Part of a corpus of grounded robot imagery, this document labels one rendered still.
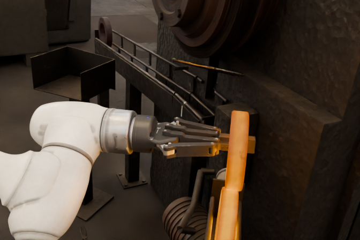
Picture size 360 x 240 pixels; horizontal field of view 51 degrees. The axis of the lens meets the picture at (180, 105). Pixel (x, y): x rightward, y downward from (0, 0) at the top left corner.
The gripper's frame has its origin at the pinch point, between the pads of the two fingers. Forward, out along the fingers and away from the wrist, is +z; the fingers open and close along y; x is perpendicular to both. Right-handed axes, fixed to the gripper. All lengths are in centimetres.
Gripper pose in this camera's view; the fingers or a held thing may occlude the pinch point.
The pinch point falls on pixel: (236, 143)
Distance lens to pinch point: 75.0
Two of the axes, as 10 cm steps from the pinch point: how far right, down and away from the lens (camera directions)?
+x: 0.2, -9.0, -4.3
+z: 9.9, 0.9, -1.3
